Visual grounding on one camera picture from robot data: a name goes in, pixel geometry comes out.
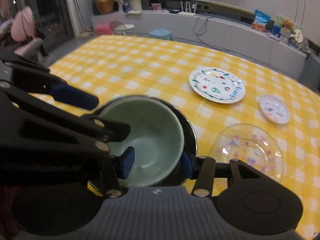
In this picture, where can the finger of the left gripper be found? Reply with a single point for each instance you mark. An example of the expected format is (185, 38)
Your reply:
(32, 77)
(90, 125)

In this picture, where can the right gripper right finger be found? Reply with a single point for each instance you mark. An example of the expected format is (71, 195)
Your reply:
(202, 171)

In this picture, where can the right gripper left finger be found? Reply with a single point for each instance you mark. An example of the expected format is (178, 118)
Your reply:
(116, 168)

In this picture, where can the orange steel bowl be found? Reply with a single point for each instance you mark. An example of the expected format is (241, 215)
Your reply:
(185, 144)

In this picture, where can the green ceramic bowl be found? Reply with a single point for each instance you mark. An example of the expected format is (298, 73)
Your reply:
(152, 139)

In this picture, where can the clear glass plate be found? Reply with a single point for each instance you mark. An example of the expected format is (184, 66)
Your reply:
(253, 146)

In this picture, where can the white fruity painted plate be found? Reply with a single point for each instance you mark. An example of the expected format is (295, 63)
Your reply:
(217, 85)

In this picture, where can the small white sticker plate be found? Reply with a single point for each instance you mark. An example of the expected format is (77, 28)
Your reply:
(274, 109)

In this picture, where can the yellow checkered tablecloth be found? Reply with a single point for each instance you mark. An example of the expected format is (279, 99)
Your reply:
(111, 66)

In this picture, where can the pink basket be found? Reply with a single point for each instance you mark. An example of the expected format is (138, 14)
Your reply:
(103, 29)

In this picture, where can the white small chair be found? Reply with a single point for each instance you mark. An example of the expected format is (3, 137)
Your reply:
(122, 28)

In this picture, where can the golden vase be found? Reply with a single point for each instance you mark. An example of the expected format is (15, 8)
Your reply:
(104, 6)

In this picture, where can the blue plastic stool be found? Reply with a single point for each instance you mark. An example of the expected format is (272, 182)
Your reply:
(160, 34)

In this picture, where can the white wifi router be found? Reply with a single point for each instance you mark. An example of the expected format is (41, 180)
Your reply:
(187, 9)

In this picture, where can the grey trash bin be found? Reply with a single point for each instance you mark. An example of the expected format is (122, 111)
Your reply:
(310, 75)

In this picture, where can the blue snack bag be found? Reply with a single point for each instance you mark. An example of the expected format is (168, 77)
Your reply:
(260, 21)

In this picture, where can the teddy bear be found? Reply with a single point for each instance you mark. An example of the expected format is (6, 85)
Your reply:
(287, 24)

